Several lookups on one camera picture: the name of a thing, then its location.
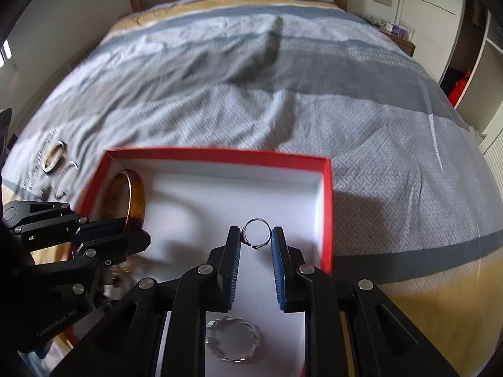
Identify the wooden nightstand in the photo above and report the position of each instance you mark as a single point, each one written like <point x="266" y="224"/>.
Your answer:
<point x="406" y="47"/>

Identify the purple box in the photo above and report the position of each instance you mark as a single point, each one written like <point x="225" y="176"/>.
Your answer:
<point x="393" y="28"/>

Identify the white radiator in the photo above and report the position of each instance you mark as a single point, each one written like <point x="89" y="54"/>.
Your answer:
<point x="495" y="157"/>

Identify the red cardboard box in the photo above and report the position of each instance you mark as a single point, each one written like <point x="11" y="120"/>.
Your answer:
<point x="235" y="196"/>

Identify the red cloth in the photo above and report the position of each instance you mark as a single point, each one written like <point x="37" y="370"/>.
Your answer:
<point x="459" y="86"/>

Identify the orange amber bangle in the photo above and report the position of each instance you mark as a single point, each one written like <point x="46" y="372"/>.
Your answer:
<point x="137" y="196"/>

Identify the dark brown bangle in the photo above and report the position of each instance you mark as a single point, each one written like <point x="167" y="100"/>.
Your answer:
<point x="46" y="161"/>

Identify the window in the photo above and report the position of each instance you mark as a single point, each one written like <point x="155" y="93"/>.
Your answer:
<point x="4" y="53"/>

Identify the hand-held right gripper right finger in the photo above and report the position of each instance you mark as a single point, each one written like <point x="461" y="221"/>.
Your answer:
<point x="277" y="271"/>

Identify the white wardrobe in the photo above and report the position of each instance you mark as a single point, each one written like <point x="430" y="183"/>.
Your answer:
<point x="432" y="15"/>

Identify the wall switch plate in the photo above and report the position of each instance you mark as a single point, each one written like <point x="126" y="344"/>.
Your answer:
<point x="383" y="0"/>

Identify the striped duvet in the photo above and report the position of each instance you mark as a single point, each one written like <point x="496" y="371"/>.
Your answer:
<point x="275" y="125"/>

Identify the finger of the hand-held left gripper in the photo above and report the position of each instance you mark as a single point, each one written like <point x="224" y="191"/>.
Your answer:
<point x="125" y="241"/>
<point x="102" y="229"/>

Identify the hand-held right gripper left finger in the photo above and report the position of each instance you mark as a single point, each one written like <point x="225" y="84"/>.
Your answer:
<point x="232" y="267"/>

